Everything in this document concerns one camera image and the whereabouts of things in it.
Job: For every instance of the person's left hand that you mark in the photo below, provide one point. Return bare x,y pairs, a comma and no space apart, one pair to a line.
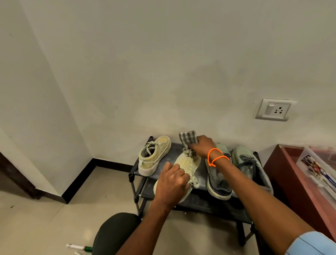
170,186

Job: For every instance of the person's right hand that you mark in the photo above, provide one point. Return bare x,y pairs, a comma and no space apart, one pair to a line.
204,147

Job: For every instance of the person's left fingers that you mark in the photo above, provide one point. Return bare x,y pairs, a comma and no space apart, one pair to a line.
181,177

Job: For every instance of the person's right fingers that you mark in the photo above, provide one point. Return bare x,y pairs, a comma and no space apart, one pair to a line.
195,149

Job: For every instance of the grey checkered cloth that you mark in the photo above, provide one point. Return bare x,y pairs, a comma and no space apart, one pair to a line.
187,138

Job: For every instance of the cream canvas sneaker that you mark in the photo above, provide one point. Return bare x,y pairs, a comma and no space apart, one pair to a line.
186,164
153,156

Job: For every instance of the person's right forearm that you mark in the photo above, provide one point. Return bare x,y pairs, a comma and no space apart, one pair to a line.
257,207

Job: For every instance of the person's left forearm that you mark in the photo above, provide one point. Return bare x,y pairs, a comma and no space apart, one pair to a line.
147,231

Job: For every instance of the grey worn sneaker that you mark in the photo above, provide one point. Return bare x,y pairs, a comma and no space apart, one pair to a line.
218,181
252,165

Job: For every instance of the black shoe rack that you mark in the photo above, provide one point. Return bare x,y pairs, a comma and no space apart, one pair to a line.
207,205

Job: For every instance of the person's black trouser knee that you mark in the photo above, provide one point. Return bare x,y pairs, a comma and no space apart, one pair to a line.
115,233

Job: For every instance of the red-brown wooden cabinet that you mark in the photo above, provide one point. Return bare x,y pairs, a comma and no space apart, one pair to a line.
294,184

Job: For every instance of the clear plastic printed box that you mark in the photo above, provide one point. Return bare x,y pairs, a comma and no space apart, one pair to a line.
319,166

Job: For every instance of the white tube with green cap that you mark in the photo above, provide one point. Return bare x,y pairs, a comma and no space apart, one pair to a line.
77,247

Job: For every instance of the light blue shirt sleeve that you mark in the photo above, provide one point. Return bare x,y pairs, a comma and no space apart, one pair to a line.
312,244

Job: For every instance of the white wall socket switch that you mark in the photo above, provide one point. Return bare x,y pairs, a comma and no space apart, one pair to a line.
275,109

